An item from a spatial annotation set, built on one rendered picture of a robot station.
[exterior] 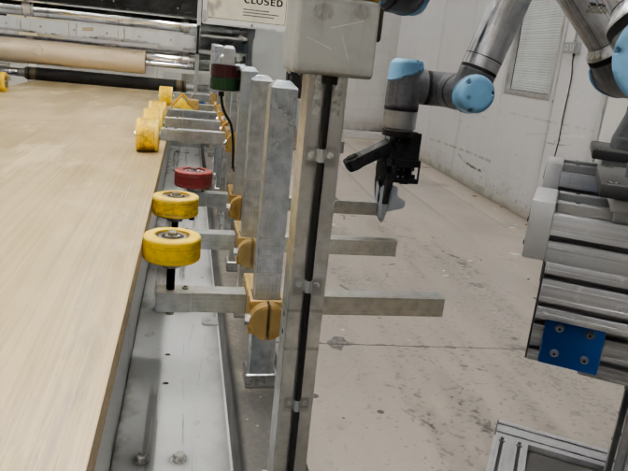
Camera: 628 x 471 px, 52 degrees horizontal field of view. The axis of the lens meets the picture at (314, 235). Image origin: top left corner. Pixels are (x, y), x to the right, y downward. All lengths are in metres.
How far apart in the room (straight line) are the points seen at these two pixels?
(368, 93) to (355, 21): 9.64
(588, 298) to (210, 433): 0.59
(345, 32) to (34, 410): 0.38
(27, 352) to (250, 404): 0.39
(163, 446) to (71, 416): 0.47
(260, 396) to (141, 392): 0.24
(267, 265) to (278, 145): 0.17
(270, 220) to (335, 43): 0.36
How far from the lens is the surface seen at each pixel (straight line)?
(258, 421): 0.88
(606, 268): 1.03
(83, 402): 0.52
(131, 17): 3.69
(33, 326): 0.65
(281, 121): 0.84
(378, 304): 0.98
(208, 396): 1.08
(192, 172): 1.38
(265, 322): 0.88
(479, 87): 1.32
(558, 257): 1.02
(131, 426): 1.01
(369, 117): 10.24
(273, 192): 0.85
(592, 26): 1.59
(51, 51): 3.71
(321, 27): 0.56
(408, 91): 1.42
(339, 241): 1.20
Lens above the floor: 1.17
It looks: 16 degrees down
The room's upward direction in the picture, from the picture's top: 6 degrees clockwise
